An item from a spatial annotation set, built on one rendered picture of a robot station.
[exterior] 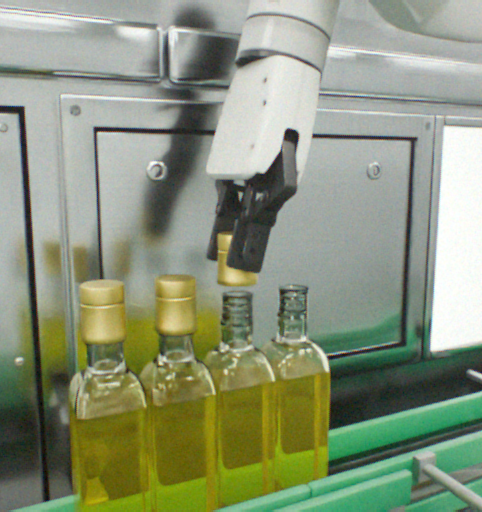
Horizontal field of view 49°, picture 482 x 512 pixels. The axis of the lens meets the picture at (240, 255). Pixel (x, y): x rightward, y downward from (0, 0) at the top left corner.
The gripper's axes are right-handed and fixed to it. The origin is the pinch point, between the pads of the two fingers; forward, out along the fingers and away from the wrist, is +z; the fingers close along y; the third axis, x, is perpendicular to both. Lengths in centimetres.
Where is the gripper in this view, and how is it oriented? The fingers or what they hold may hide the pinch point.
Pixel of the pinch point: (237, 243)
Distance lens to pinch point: 46.0
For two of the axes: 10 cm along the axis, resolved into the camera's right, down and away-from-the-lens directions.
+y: 4.3, 1.4, -8.9
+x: 8.7, 1.9, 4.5
